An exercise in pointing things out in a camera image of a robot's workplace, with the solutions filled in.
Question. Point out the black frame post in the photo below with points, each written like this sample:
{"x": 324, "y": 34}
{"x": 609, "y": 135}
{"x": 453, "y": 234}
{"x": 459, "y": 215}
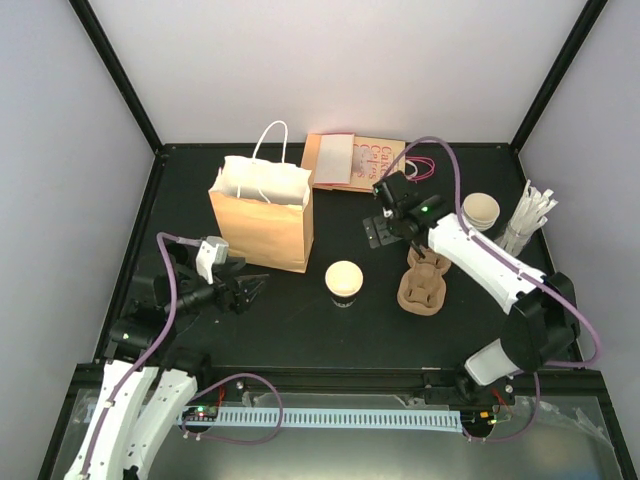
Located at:
{"x": 572, "y": 45}
{"x": 103, "y": 46}

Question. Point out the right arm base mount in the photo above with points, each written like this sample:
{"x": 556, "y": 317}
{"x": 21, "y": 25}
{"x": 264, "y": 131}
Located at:
{"x": 445, "y": 392}

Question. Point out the jar of white stirrers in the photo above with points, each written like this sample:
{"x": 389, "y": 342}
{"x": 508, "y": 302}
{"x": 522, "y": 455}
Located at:
{"x": 529, "y": 216}

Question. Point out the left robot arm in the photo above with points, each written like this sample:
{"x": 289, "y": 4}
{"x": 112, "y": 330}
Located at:
{"x": 147, "y": 380}

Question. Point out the Cakes printed paper bag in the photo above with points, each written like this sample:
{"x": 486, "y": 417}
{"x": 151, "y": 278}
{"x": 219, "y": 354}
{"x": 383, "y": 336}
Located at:
{"x": 371, "y": 158}

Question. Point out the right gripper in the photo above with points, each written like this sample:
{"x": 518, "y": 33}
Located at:
{"x": 384, "y": 236}

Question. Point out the orange flat bag stack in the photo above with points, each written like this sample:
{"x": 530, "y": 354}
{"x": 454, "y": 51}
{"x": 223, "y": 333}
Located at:
{"x": 329, "y": 157}

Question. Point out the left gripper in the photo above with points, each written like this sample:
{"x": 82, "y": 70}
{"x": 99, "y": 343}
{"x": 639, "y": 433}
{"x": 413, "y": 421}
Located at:
{"x": 239, "y": 300}

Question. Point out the orange paper bag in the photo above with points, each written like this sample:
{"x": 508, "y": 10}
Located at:
{"x": 264, "y": 209}

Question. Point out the stack of paper cups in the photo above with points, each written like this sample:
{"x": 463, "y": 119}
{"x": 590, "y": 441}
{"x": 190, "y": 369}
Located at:
{"x": 480, "y": 210}

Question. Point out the black frame post left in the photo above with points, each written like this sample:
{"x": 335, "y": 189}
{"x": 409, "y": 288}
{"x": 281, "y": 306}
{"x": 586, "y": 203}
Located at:
{"x": 103, "y": 46}

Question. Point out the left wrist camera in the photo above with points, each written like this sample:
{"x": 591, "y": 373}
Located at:
{"x": 213, "y": 251}

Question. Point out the light blue cable duct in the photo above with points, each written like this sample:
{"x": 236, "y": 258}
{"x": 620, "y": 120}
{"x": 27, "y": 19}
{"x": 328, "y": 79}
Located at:
{"x": 326, "y": 418}

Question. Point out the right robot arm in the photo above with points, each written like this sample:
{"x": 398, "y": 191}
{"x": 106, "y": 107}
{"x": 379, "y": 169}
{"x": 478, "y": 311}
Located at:
{"x": 541, "y": 316}

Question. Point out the black frame post right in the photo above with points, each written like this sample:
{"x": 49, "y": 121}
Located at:
{"x": 572, "y": 45}

